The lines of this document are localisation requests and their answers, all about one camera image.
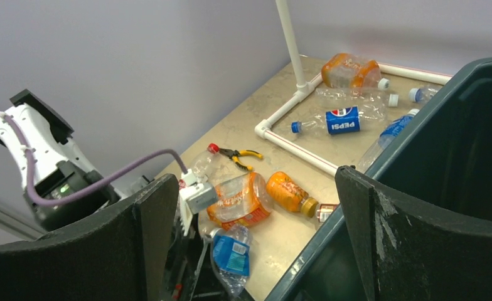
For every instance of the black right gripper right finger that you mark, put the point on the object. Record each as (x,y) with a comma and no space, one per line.
(408,249)

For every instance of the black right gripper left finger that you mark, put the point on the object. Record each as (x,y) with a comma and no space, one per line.
(118,253)

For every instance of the red cap red label bottle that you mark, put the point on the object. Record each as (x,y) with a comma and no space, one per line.
(323,211)

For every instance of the blue label water bottle front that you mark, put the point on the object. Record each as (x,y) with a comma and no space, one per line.
(230,253)

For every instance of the large orange label crushed bottle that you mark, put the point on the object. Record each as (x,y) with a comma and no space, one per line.
(241,200)

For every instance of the small orange bottle amber cap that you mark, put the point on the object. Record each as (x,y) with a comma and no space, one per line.
(290,195)

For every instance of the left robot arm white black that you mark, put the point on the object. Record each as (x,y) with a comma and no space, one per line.
(60,166)

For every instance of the dark green plastic bin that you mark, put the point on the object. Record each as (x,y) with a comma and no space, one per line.
(444,157)

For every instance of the blue label bottle upright centre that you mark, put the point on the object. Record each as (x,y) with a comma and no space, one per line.
(384,140)

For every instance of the clear bottle red cap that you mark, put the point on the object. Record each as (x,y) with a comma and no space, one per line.
(209,166)

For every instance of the clear Pepsi bottle blue cap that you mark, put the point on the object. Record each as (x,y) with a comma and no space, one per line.
(342,120)

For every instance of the yellow black pliers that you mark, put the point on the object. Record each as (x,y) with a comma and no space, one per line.
(235,155)

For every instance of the clear crushed bottle back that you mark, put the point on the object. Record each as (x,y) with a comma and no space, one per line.
(423,95)

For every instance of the orange label bottle far corner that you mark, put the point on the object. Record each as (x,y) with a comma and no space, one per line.
(345,70)

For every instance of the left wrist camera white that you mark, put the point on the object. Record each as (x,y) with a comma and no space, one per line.
(195,196)

